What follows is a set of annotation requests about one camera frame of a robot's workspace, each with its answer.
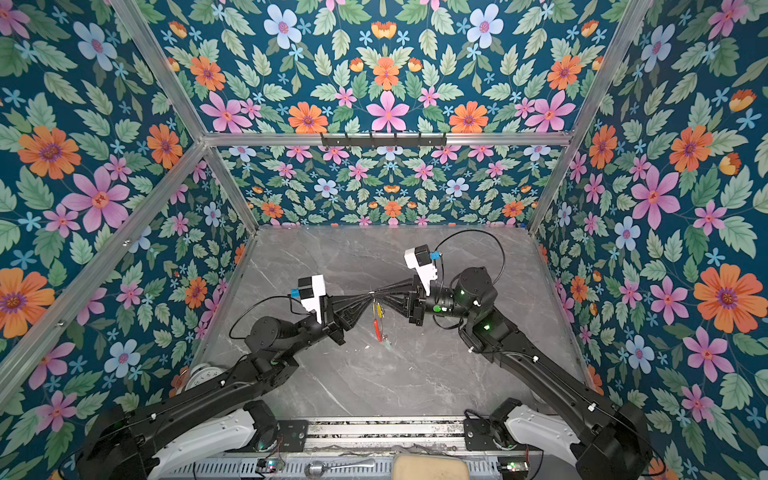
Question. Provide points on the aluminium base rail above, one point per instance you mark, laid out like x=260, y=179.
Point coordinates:
x=384, y=432

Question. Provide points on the beige foam pad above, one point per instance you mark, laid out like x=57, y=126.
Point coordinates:
x=422, y=467

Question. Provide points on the aluminium frame post back right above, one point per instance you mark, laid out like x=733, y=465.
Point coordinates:
x=628, y=27

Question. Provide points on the aluminium horizontal back bar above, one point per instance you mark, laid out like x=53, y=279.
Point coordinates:
x=479, y=139

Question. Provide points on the black hook rail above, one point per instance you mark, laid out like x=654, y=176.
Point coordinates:
x=371, y=140

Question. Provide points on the round white alarm clock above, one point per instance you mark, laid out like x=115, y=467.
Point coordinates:
x=204, y=373

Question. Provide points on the large keyring with red grip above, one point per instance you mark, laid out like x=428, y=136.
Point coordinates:
x=378, y=325

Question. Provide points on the aluminium left diagonal bar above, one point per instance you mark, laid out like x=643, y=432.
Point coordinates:
x=22, y=360

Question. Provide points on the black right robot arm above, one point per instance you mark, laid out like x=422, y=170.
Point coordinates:
x=488, y=333

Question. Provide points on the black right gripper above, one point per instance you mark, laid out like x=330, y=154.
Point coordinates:
x=416, y=302

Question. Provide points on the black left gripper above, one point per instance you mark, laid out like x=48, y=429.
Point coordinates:
x=332, y=324

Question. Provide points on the aluminium frame post back left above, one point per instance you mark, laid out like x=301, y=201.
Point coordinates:
x=140, y=32

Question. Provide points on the aluminium frame post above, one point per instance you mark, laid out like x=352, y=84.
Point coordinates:
x=140, y=32
x=628, y=27

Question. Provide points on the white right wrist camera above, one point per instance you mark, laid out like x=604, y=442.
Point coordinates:
x=421, y=260

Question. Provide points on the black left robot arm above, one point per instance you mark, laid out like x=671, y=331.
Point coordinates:
x=223, y=413

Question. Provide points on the metal spoon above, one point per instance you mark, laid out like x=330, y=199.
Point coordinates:
x=316, y=469

